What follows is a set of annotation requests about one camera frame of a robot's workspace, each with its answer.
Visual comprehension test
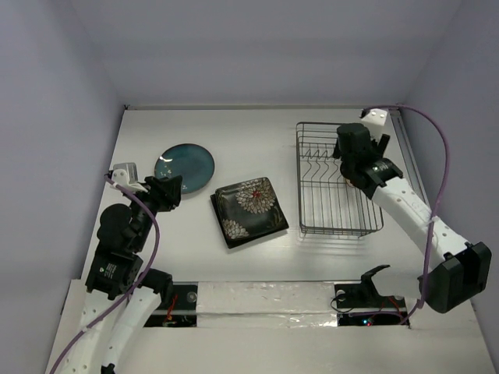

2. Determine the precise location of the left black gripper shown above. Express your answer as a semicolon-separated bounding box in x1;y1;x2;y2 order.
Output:
125;174;182;249

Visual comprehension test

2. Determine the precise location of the round tan bird plate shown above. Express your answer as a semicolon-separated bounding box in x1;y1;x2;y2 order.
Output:
345;178;356;188

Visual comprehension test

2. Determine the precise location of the round teal blue plate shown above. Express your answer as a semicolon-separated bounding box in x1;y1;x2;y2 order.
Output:
154;143;215;194

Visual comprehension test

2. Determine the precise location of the square green glazed plate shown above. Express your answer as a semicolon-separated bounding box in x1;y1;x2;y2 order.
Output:
210;193;289;249

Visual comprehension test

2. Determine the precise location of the square black floral plate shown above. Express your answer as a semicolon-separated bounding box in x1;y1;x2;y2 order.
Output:
214;176;280;231
216;186;285;241

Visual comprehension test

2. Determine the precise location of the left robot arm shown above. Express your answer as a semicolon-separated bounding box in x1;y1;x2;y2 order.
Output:
50;164;182;373

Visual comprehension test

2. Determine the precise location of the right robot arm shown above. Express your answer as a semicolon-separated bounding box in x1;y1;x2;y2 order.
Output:
333;123;492;314

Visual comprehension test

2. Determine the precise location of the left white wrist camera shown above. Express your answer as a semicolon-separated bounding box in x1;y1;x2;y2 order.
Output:
105;162;147;193

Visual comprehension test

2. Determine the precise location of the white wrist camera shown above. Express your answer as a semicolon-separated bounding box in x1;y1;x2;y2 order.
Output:
360;108;388;140
105;162;147;193

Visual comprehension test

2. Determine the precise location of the metal wire dish rack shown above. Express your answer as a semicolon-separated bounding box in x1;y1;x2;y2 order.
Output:
296;122;384;238

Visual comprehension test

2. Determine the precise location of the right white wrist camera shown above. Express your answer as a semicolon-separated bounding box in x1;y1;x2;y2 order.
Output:
360;108;388;140

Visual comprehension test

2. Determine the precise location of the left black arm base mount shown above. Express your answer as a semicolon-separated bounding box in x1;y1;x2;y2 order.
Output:
144;283;198;328

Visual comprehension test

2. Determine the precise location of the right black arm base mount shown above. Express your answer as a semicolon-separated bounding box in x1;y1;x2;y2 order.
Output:
330;265;410;327

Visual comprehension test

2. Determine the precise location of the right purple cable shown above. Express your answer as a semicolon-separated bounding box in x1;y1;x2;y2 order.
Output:
360;104;450;326

